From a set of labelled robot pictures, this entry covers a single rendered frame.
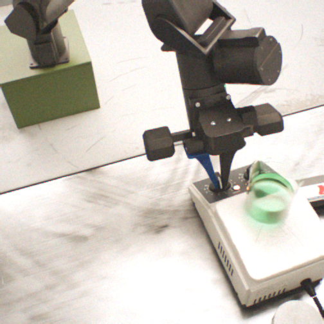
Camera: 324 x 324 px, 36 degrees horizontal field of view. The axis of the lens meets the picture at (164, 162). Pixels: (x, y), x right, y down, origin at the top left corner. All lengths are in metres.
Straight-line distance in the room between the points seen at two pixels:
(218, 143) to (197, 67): 0.10
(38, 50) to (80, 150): 0.17
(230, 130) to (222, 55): 0.09
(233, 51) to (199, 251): 0.30
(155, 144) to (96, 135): 0.23
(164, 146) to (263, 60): 0.17
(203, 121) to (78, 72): 0.29
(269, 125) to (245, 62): 0.12
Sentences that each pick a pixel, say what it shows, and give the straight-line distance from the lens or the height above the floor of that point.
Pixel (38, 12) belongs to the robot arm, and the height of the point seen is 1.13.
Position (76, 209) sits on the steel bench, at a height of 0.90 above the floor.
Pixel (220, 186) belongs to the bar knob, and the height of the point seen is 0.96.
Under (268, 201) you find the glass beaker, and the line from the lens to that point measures 0.60.
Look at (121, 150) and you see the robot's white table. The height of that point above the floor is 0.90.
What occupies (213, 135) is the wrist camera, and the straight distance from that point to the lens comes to 0.59.
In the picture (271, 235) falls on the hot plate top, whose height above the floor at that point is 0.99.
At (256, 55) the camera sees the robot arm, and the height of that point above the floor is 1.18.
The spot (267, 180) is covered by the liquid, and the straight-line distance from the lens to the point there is 0.64.
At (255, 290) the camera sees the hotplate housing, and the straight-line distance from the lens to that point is 0.64.
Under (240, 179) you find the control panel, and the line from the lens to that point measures 0.73.
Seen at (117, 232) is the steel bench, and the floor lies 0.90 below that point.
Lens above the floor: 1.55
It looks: 54 degrees down
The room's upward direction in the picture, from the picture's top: 2 degrees counter-clockwise
